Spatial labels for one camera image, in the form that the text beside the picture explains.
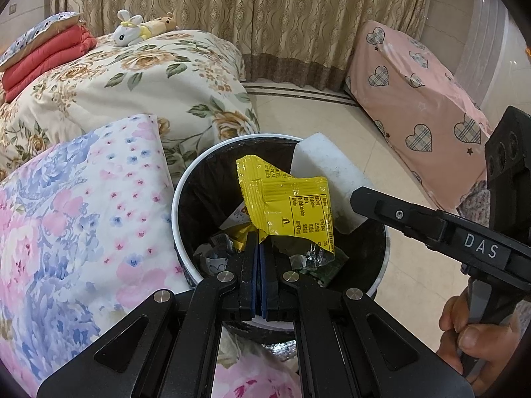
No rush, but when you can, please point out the white plastic bag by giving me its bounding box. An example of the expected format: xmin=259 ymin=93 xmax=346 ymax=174
xmin=193 ymin=233 xmax=236 ymax=276

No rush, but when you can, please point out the blue patterned pillow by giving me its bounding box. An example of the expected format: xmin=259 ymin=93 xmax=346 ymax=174
xmin=1 ymin=12 xmax=81 ymax=72

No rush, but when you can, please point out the pink floral bed sheet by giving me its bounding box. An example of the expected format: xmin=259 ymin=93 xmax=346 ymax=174
xmin=1 ymin=114 xmax=189 ymax=396

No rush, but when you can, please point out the green snack bag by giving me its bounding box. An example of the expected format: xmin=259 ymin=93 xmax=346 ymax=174
xmin=289 ymin=242 xmax=348 ymax=288

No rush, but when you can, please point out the yellow snack packet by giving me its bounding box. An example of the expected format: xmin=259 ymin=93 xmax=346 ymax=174
xmin=236 ymin=156 xmax=335 ymax=252

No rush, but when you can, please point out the cream floral quilt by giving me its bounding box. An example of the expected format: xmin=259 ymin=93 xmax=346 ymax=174
xmin=1 ymin=30 xmax=259 ymax=181

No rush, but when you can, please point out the beige patterned curtain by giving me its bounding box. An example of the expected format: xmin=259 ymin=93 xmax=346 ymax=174
xmin=47 ymin=0 xmax=429 ymax=91

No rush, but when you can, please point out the pink heart cloth cover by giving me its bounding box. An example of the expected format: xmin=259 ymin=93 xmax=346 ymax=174
xmin=345 ymin=21 xmax=492 ymax=211

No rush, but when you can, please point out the white round trash bin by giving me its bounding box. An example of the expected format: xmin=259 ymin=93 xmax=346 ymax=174
xmin=172 ymin=134 xmax=391 ymax=332

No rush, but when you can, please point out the white bunny plush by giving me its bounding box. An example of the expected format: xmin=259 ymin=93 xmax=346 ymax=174
xmin=113 ymin=9 xmax=143 ymax=47

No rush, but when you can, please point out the folded red blanket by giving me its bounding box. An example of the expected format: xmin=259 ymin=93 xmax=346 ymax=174
xmin=2 ymin=24 xmax=97 ymax=102

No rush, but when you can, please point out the person's right hand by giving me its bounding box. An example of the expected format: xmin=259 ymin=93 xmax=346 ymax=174
xmin=436 ymin=289 xmax=521 ymax=396

